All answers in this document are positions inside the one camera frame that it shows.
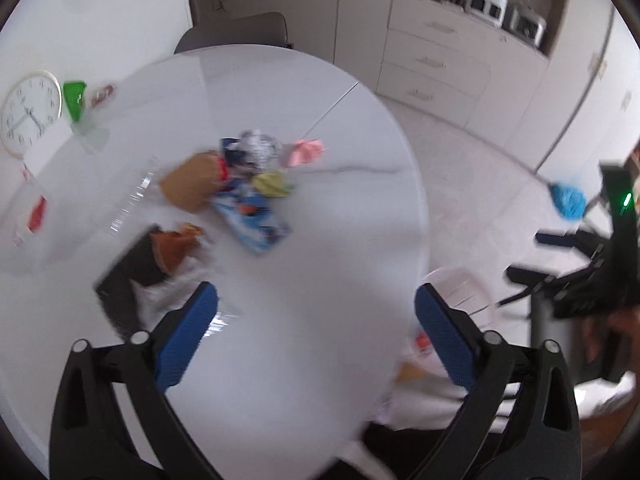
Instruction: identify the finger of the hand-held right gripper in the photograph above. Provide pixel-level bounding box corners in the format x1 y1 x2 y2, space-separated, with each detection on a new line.
535 229 608 263
505 265 568 302

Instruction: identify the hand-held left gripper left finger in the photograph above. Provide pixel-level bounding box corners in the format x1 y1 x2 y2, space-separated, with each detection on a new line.
48 281 223 480

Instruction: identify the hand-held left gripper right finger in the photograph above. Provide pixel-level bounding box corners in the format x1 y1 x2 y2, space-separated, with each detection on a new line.
410 282 582 480

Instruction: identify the white plastic wrap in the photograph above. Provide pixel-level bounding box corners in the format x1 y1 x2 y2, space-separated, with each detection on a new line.
131 250 237 333

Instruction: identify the white plastic bin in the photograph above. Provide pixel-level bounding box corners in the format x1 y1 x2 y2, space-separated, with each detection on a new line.
419 267 502 332

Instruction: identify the black tray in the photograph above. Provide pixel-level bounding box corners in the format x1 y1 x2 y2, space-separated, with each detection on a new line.
93 225 167 337

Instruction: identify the orange brown wrapper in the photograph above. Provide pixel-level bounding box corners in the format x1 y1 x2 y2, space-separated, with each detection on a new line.
149 223 206 277

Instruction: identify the blue snack packet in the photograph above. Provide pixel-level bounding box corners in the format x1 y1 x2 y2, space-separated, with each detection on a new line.
210 185 294 257

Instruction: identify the clear plastic bottle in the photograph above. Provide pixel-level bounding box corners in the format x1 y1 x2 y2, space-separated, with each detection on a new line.
106 157 164 235

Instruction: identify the brown paper bag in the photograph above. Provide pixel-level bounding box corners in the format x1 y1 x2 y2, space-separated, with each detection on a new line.
159 152 224 214

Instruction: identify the yellow paper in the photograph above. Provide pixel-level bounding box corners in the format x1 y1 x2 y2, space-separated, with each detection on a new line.
251 170 294 200

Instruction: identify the dark blue wrapper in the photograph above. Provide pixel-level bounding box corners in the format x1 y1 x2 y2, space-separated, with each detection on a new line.
217 137 252 193

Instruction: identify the foil ball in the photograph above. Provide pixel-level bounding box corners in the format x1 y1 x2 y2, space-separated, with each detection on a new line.
239 129 284 171

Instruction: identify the pink paper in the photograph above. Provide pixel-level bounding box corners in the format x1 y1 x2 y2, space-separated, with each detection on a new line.
287 138 327 169

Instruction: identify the person's right hand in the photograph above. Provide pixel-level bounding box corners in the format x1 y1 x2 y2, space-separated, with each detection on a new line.
579 305 640 363

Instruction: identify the blue mop head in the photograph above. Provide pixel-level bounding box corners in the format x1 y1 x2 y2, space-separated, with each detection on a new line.
548 182 589 222

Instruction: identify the white cloth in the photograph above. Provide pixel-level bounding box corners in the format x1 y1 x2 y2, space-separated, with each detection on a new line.
387 355 518 435

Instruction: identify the clear bag with red item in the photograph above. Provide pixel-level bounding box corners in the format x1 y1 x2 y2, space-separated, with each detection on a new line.
0 160 67 277

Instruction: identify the beige drawer cabinet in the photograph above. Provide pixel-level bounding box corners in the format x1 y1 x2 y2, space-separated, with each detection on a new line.
375 0 574 132

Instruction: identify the silver countertop appliance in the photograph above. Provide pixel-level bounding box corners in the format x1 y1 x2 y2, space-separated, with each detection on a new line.
502 2 549 47

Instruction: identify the white countertop appliance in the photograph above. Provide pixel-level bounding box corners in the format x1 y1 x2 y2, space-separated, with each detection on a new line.
465 0 509 24

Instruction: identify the red and white packet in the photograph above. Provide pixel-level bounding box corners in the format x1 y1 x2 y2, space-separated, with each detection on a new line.
89 84 117 107

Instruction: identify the green plastic cup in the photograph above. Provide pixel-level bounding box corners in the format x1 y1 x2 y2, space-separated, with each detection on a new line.
62 80 89 123

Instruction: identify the grey chair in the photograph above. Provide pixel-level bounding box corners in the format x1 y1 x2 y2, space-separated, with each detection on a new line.
173 11 294 55

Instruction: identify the round white wall clock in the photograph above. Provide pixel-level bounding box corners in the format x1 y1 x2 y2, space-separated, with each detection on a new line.
0 71 63 156

